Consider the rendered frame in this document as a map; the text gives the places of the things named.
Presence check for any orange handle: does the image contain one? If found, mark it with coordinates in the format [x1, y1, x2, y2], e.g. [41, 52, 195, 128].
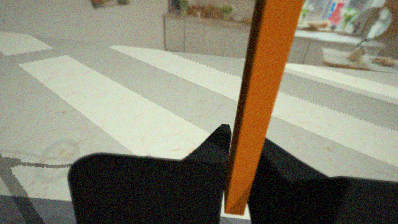
[224, 0, 305, 216]

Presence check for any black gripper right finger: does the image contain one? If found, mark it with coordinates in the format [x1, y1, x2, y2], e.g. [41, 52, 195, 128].
[247, 137, 398, 224]

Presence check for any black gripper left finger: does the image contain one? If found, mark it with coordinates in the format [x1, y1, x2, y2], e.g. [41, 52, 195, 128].
[67, 124, 232, 224]

